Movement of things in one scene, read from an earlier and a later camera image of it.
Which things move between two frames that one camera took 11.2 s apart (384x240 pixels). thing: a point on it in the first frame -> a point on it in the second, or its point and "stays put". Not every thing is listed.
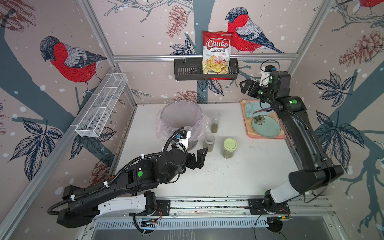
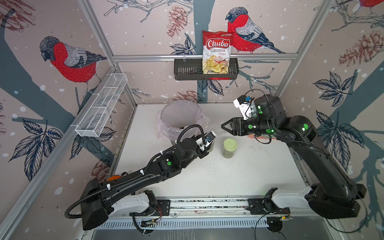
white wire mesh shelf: (102, 104) stays put
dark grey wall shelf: (190, 69) stays put
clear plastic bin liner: (174, 115) stays put
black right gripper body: (256, 92) -> (245, 127)
